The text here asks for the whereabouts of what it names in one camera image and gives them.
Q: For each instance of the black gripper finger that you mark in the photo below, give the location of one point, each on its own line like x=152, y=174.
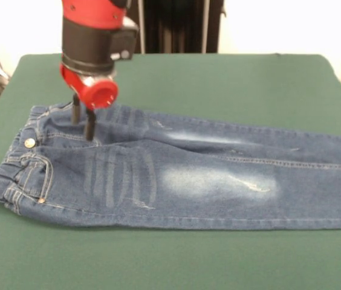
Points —
x=89, y=127
x=75, y=113

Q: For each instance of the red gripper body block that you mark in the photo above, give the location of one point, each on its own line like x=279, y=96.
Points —
x=98, y=93

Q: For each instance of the blue denim jeans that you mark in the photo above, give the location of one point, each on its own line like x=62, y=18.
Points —
x=188, y=181

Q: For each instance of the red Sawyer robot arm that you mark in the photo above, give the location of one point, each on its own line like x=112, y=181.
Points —
x=98, y=30

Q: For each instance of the dark green table cloth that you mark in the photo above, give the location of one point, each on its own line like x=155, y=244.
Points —
x=158, y=256

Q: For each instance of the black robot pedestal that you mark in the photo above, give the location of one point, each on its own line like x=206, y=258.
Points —
x=182, y=27

